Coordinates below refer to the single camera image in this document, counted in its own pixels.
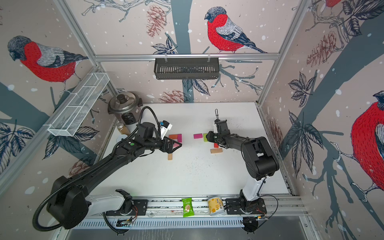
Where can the green snack packet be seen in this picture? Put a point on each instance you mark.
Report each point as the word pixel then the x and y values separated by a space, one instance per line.
pixel 188 210

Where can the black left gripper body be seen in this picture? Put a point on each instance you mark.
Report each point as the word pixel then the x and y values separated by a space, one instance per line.
pixel 156 143

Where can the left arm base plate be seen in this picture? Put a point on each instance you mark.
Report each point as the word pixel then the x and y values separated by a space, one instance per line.
pixel 135 207

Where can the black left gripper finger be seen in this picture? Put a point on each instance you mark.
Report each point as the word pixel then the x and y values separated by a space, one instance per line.
pixel 174 149
pixel 175 143

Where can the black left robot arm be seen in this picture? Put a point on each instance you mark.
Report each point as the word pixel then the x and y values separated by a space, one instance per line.
pixel 68 202

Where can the black hanging metal basket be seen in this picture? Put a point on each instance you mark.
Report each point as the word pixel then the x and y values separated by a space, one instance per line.
pixel 187 68

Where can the pink tin can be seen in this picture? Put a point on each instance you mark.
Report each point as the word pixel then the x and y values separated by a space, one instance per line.
pixel 121 138

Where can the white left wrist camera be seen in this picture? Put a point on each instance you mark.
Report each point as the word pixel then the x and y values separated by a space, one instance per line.
pixel 164 128

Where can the glass spice jar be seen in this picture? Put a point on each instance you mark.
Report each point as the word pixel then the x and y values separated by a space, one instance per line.
pixel 123 129

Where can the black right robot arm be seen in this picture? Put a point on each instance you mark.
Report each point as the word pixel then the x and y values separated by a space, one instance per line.
pixel 260 163

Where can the silver rice cooker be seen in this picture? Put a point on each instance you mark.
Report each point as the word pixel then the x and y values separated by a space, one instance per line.
pixel 126 107

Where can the yellow cup on rail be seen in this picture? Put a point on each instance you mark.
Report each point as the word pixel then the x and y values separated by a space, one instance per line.
pixel 216 206

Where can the lower wooden cylinder block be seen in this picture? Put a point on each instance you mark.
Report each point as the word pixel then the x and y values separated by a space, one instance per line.
pixel 216 150

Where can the white wire basket shelf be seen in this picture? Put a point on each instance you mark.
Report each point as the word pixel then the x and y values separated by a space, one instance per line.
pixel 81 101

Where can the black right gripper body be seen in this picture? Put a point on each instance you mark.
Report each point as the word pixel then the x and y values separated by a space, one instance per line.
pixel 215 137

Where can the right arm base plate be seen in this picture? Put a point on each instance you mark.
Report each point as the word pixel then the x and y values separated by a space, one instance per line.
pixel 242 206

